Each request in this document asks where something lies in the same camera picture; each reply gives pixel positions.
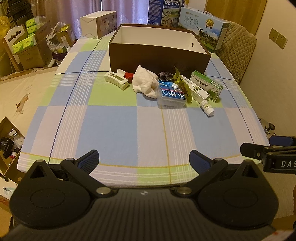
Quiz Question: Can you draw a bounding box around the green white medicine box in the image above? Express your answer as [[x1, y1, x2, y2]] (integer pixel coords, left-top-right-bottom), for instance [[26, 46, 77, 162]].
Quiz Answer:
[[190, 71, 223, 102]]

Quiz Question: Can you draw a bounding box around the cream hair claw clip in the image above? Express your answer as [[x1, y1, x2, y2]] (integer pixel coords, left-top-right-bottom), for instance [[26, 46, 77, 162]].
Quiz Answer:
[[104, 69, 130, 90]]

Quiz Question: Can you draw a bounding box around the small white pill bottle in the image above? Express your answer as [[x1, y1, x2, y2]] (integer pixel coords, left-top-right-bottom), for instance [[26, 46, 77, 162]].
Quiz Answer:
[[200, 99, 215, 117]]

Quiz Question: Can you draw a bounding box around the open floor cardboard box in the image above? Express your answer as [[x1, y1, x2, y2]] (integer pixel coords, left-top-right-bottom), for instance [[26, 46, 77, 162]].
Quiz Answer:
[[1, 117, 25, 184]]

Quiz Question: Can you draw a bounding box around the white long medicine box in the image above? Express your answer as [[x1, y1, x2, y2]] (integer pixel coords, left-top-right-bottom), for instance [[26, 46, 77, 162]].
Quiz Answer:
[[181, 75, 210, 103]]

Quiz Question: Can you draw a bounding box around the clear blue-label plastic box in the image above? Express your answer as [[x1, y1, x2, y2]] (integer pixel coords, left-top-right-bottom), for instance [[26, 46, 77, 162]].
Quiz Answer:
[[157, 84, 187, 108]]

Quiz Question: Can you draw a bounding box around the blue white tube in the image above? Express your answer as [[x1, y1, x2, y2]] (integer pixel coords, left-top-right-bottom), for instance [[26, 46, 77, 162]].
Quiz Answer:
[[159, 81, 179, 88]]

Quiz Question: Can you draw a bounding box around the yellow snack pouch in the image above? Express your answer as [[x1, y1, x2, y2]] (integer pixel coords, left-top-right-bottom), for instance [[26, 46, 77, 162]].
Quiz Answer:
[[174, 66, 192, 103]]

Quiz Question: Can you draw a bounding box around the dark purple scrunchie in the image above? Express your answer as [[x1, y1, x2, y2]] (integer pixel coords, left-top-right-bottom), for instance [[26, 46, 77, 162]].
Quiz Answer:
[[158, 72, 175, 82]]

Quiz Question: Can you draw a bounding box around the white folded sock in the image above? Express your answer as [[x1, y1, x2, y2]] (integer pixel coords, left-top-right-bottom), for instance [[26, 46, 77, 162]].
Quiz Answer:
[[132, 65, 159, 99]]

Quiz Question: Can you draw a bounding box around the red snack packet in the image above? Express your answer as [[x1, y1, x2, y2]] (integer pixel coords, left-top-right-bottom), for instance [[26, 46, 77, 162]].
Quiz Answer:
[[124, 72, 134, 83]]

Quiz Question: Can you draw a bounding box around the brown open cardboard box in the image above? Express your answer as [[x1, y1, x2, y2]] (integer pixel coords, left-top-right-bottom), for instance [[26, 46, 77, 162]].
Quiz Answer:
[[108, 24, 211, 77]]

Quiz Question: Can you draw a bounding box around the light blue milk carton box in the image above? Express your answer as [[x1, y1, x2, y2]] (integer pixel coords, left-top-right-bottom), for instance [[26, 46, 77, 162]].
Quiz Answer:
[[178, 6, 230, 52]]

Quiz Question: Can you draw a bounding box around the wooden door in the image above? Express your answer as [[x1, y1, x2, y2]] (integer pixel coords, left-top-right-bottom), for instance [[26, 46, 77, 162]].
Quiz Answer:
[[205, 0, 267, 35]]

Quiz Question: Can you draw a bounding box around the plastic bag trash bin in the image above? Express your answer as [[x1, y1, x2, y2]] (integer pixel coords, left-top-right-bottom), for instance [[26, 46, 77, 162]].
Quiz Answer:
[[46, 22, 76, 66]]

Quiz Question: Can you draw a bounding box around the white cardboard box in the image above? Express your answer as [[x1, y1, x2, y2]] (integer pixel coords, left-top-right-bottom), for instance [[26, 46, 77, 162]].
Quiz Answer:
[[80, 11, 117, 39]]

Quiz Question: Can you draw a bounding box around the pink curtain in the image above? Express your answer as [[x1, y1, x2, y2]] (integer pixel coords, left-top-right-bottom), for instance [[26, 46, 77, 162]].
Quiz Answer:
[[34, 0, 150, 39]]

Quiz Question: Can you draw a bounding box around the dark blue milk carton box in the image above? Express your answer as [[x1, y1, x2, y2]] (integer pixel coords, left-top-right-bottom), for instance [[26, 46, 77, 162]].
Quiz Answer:
[[147, 0, 185, 28]]

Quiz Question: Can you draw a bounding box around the yellow plastic bag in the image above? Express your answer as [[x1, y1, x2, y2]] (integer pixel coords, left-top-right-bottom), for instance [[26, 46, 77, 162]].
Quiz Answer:
[[0, 16, 11, 39]]

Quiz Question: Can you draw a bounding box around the wall power socket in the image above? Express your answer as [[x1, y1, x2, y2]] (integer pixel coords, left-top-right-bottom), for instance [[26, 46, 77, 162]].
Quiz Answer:
[[268, 28, 287, 49]]

